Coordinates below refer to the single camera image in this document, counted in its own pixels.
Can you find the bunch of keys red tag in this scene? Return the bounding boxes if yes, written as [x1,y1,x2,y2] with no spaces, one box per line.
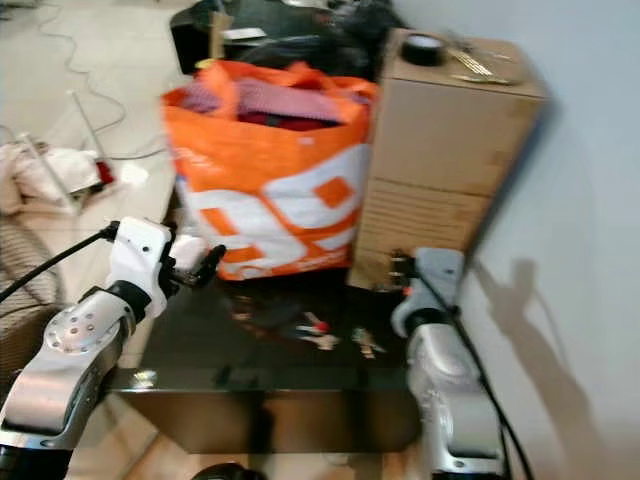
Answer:
[236,300,391,361]

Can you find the orange and white shopping bag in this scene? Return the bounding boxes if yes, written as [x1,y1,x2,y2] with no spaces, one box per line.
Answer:
[160,60,380,283]

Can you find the tall brown cardboard box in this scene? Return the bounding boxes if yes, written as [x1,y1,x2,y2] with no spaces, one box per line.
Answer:
[345,28,552,293]

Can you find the black glass table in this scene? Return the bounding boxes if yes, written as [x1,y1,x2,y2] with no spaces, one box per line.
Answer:
[105,268,471,457]

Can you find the pale cloth pile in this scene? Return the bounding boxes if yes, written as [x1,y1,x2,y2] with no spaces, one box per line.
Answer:
[0,139,103,215]

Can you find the pink checked clothes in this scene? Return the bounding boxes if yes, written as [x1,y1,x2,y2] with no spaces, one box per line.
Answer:
[178,76,361,134]

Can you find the white metal rack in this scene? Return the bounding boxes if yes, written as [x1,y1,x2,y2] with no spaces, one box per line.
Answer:
[28,90,121,215]

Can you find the black robot foot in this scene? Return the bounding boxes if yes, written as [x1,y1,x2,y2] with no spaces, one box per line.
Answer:
[190,462,269,480]

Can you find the black tape roll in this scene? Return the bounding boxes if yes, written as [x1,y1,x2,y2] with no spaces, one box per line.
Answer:
[400,32,447,68]

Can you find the black box cabinet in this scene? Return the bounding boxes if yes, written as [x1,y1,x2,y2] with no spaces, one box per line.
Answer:
[169,0,301,75]

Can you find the brown paper bag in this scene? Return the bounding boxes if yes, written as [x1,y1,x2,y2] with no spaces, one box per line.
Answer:
[208,8,235,61]

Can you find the black soft bag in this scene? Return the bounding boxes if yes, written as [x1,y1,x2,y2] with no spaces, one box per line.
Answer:
[240,0,407,81]

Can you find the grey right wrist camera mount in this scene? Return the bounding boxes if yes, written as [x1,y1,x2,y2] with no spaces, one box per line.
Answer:
[410,247,467,313]

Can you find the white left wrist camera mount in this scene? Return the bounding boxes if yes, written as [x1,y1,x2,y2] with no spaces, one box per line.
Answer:
[105,217,174,320]

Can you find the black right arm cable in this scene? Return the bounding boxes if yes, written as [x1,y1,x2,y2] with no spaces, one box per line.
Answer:
[422,268,537,480]

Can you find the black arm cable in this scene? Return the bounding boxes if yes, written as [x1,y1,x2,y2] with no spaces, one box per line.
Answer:
[422,268,537,480]
[0,222,118,303]

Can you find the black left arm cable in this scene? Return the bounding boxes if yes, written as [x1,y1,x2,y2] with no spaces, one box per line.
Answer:
[0,222,118,303]

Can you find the grey floor cable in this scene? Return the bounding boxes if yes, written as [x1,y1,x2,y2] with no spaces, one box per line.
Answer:
[32,0,169,161]

